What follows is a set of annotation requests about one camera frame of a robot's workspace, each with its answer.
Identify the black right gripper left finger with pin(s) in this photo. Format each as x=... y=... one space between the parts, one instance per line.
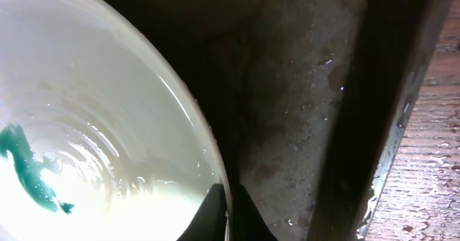
x=209 y=222

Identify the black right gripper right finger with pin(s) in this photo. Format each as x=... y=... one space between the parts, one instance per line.
x=248 y=224

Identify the white plate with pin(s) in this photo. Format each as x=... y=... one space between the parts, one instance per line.
x=100 y=138

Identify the large brown serving tray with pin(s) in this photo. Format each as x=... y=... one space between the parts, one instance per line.
x=308 y=99

